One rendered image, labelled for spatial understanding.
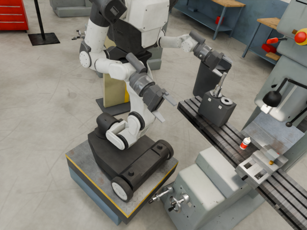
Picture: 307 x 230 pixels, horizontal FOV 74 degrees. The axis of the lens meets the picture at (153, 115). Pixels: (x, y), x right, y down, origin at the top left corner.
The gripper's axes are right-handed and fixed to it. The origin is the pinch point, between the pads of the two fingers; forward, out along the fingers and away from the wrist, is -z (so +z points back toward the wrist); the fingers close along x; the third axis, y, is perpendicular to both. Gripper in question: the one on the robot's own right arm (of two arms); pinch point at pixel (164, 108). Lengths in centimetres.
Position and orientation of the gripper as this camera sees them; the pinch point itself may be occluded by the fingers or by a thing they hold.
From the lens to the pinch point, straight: 82.1
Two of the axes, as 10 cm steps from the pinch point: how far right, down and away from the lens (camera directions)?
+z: -6.3, -7.2, 2.7
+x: 4.0, -6.1, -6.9
